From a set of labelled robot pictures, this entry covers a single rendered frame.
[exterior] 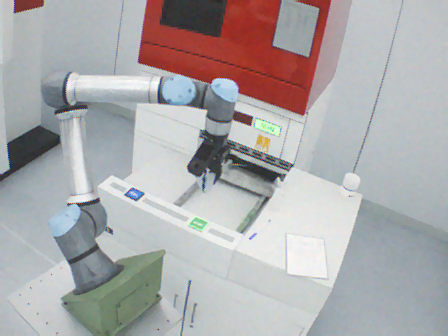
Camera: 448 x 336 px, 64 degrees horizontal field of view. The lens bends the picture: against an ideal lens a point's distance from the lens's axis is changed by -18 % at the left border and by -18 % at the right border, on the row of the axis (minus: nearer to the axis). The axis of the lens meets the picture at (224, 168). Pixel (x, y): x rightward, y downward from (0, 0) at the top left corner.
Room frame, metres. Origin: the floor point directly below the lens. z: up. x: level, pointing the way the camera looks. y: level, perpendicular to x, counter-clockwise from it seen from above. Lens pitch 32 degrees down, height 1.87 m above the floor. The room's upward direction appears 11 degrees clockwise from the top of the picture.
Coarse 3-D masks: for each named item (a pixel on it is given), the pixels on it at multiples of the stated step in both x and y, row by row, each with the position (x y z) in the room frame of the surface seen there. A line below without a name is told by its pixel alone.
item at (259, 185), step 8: (232, 168) 1.62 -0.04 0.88; (224, 176) 1.56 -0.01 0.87; (232, 176) 1.56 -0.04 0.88; (240, 176) 1.57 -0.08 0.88; (248, 176) 1.58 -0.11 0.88; (256, 176) 1.59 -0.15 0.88; (240, 184) 1.54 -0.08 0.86; (248, 184) 1.52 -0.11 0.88; (256, 184) 1.53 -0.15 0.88; (264, 184) 1.54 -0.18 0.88; (256, 192) 1.51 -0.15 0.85; (264, 192) 1.50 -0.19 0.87
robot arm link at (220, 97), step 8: (216, 80) 1.11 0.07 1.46; (224, 80) 1.12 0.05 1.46; (208, 88) 1.09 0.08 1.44; (216, 88) 1.08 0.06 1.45; (224, 88) 1.07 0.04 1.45; (232, 88) 1.08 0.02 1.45; (208, 96) 1.08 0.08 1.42; (216, 96) 1.08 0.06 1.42; (224, 96) 1.07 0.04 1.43; (232, 96) 1.08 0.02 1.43; (208, 104) 1.07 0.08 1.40; (216, 104) 1.07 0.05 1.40; (224, 104) 1.07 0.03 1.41; (232, 104) 1.09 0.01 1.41; (208, 112) 1.09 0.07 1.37; (216, 112) 1.07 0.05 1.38; (224, 112) 1.07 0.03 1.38; (232, 112) 1.09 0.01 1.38; (216, 120) 1.07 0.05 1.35; (224, 120) 1.08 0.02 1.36
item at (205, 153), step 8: (200, 144) 1.08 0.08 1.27; (208, 144) 1.08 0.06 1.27; (216, 144) 1.08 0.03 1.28; (200, 152) 1.05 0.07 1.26; (208, 152) 1.05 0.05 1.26; (192, 160) 1.03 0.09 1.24; (200, 160) 1.03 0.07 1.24; (208, 160) 1.04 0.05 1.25; (192, 168) 1.01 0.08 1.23; (200, 168) 1.01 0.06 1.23; (200, 176) 1.01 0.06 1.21
